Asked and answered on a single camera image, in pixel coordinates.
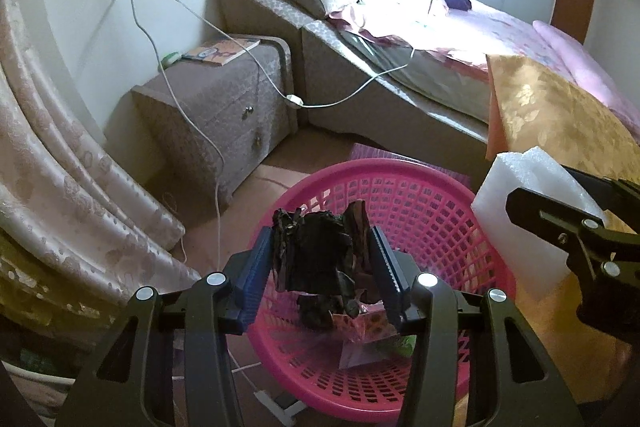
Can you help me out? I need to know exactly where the dark grey pad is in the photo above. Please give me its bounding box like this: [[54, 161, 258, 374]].
[[344, 29, 416, 76]]

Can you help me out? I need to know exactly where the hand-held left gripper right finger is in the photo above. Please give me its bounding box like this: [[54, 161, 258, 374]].
[[369, 226, 586, 427]]

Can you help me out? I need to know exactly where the white lamp cable with switch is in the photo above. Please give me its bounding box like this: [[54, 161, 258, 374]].
[[122, 0, 416, 108]]

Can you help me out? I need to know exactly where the folded pink quilt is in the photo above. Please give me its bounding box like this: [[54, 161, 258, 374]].
[[532, 19, 640, 128]]

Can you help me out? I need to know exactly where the green snack packet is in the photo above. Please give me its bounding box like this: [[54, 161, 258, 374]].
[[382, 332, 419, 358]]

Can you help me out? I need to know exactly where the pale patterned curtain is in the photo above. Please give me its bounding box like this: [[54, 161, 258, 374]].
[[0, 0, 202, 309]]

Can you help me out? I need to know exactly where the white foam block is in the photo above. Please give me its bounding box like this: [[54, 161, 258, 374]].
[[471, 146, 616, 308]]

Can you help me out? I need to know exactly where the pink plastic basket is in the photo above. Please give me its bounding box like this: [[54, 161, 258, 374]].
[[247, 158, 517, 426]]

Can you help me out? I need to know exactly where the white power cable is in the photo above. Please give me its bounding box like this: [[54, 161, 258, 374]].
[[117, 0, 224, 271]]

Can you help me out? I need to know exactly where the grey upholstered nightstand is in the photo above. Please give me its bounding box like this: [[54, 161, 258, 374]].
[[130, 35, 300, 200]]

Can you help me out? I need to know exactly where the printed packet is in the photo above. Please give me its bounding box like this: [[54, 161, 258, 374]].
[[327, 299, 401, 371]]

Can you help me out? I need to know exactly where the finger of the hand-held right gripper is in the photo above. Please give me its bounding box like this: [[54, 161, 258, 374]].
[[560, 165, 640, 228], [505, 187, 640, 333]]

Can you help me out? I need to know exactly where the pink ruffled pillow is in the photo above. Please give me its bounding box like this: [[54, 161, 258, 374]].
[[327, 0, 451, 46]]

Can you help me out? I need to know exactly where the black plastic bag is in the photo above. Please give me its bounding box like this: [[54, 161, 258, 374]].
[[270, 201, 383, 324]]

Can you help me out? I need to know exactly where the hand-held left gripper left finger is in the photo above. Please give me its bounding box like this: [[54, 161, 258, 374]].
[[57, 227, 275, 427]]

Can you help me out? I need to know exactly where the printed book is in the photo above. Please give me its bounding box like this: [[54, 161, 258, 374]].
[[182, 35, 261, 67]]

